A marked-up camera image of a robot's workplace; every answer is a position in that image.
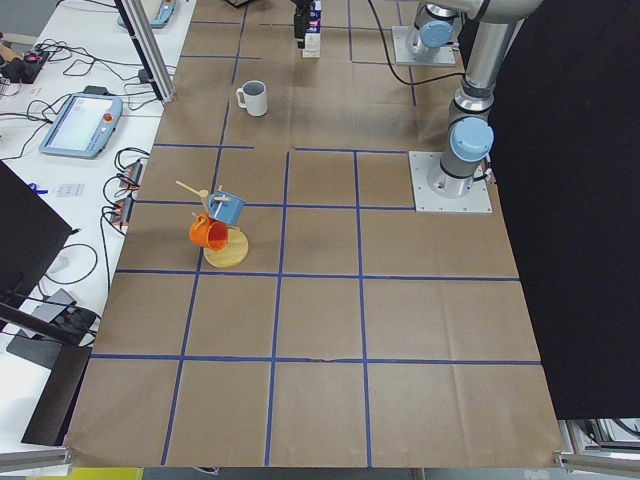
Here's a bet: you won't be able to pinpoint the blue white milk carton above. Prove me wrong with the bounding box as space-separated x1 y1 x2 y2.
301 1 322 58

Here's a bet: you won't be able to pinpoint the white ceramic mug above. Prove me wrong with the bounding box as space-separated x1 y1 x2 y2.
236 80 268 117

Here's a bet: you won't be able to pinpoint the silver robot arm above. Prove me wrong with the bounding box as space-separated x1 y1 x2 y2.
435 1 541 180
293 1 457 54

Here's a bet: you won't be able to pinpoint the blue hanging mug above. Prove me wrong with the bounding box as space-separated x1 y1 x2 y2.
206 190 246 227

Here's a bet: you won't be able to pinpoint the orange hanging mug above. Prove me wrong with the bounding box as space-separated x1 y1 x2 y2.
189 214 229 251

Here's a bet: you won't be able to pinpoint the blue teach pendant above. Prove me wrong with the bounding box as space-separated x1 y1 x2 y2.
39 93 123 159

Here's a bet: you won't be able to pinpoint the wooden mug tree stand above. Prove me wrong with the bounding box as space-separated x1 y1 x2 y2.
175 180 249 268

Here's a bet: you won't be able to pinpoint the black power strip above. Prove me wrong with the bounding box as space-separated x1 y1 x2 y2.
1 50 50 84

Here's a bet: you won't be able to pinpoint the black monitor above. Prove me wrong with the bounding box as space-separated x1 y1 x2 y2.
0 159 75 346

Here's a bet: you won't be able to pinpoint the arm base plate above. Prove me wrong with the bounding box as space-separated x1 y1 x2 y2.
408 151 493 214
392 25 456 67

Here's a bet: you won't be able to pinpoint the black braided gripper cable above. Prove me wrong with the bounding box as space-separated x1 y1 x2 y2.
367 0 466 86

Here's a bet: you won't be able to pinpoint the aluminium frame post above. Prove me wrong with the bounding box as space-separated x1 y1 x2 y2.
114 0 176 104

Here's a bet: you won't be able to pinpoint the orange black cable connectors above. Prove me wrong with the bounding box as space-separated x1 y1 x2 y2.
101 147 149 235

